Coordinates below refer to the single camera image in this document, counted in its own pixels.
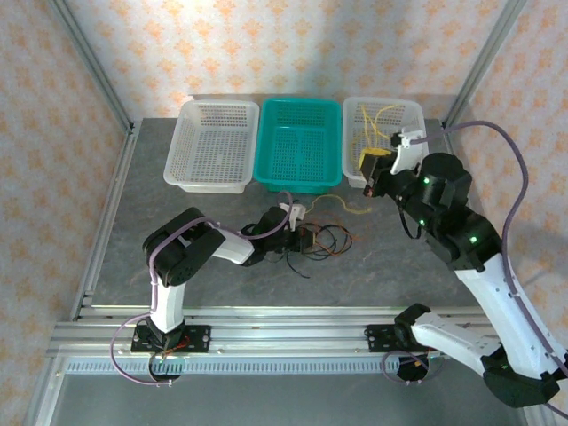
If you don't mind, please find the black cable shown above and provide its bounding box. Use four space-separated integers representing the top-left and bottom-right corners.
283 224 356 280

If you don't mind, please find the yellow cable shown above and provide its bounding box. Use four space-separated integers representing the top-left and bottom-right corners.
310 104 400 217

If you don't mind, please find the white plastic basket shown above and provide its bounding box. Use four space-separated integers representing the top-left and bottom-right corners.
162 99 261 195
341 96 428 190

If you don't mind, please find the teal plastic basket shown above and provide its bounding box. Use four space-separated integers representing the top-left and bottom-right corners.
252 97 343 195

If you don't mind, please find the aluminium side rail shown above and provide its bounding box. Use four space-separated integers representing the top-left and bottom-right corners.
70 122 143 320
438 118 465 161

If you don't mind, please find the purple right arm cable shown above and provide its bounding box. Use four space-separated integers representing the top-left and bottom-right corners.
382 120 568 421

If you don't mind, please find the aluminium rail beam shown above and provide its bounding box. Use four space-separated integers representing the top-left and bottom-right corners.
46 305 502 359

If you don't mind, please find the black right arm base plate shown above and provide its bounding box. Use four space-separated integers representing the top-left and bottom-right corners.
366 323 414 354

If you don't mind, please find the grey slotted cable duct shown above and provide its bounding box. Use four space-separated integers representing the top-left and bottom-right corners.
57 357 445 376

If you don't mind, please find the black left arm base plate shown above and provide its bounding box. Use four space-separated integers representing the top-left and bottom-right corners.
130 326 212 355

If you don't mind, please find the aluminium frame post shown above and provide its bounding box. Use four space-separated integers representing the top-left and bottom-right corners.
46 0 136 134
443 0 527 130

